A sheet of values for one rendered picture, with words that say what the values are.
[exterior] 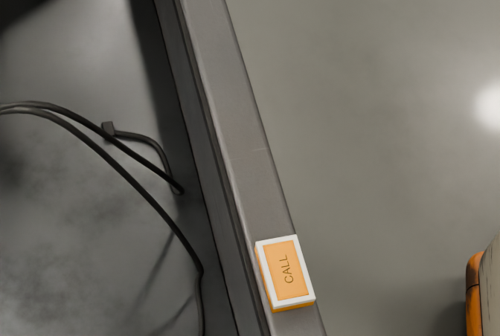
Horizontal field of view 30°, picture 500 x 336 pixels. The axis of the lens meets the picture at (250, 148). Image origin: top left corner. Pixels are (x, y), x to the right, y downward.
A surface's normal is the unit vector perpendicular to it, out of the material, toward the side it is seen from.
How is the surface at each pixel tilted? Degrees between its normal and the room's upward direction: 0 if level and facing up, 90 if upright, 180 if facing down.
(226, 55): 0
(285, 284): 0
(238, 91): 0
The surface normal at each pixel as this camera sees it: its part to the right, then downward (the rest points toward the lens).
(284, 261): 0.10, -0.52
